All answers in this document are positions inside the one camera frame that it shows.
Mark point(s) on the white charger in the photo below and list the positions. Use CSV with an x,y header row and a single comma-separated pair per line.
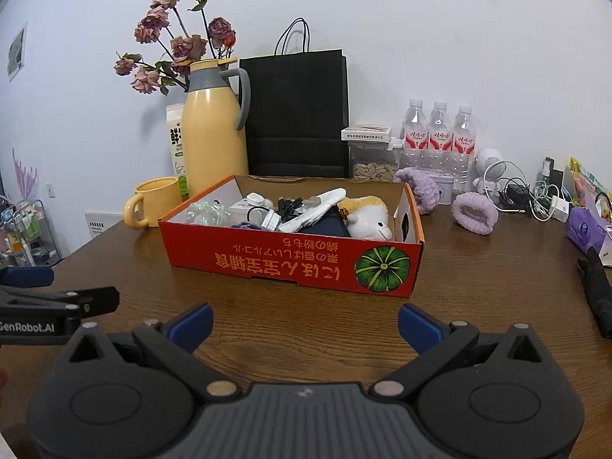
x,y
560,209

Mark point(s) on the grey tin box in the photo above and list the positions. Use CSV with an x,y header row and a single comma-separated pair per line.
x,y
443,189

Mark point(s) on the black charger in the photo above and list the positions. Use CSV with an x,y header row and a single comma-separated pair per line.
x,y
516,195

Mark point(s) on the dried flower bouquet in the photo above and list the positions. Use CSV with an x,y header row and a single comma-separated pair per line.
x,y
189,48

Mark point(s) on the white milk carton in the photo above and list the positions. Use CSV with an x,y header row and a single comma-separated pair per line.
x,y
174,148

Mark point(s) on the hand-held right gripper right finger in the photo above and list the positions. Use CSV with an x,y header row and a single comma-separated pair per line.
x,y
418,327

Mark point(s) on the navy blue case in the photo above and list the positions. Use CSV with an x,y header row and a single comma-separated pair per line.
x,y
330,227

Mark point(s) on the purple tissue pack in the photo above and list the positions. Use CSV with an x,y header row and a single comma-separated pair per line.
x,y
583,229

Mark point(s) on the clear seed container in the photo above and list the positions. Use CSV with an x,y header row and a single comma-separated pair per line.
x,y
373,160

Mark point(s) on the red cardboard box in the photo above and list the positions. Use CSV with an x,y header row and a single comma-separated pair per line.
x,y
267,258

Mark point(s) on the yellow snack packet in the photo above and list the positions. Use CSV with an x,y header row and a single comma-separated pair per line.
x,y
585,181

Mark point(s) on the yellow mug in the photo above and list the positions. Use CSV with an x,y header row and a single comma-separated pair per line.
x,y
158,201

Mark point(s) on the white vented appliance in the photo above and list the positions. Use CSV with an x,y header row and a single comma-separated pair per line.
x,y
105,224

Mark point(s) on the wall poster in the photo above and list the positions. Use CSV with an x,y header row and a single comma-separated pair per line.
x,y
16,52

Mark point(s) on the black adapter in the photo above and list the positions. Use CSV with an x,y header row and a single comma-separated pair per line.
x,y
550,169

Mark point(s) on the white round gadget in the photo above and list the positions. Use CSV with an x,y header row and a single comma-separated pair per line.
x,y
487,158

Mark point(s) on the white wall socket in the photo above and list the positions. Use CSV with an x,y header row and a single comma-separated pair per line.
x,y
51,189

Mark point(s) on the purple wall sticker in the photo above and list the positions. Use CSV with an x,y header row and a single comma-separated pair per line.
x,y
24,177

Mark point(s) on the white glove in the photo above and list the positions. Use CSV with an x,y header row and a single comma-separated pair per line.
x,y
315,208

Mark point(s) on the white small box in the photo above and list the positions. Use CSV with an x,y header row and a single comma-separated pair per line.
x,y
241,209

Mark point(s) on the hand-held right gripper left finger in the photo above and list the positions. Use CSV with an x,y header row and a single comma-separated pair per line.
x,y
193,326

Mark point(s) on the white plug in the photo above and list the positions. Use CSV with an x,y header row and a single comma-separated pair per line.
x,y
270,221

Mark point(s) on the yellow thermos jug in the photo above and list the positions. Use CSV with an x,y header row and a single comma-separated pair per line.
x,y
213,143

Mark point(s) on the clear water bottle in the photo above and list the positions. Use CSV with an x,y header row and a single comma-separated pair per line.
x,y
464,146
440,141
415,138

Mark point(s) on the black folded umbrella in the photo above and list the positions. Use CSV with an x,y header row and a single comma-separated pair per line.
x,y
600,291

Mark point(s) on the white plush toy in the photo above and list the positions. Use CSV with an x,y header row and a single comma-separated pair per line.
x,y
368,222

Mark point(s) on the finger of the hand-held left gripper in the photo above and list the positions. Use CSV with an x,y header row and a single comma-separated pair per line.
x,y
26,276
95,299

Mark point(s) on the black paper bag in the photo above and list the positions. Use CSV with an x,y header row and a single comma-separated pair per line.
x,y
296,114

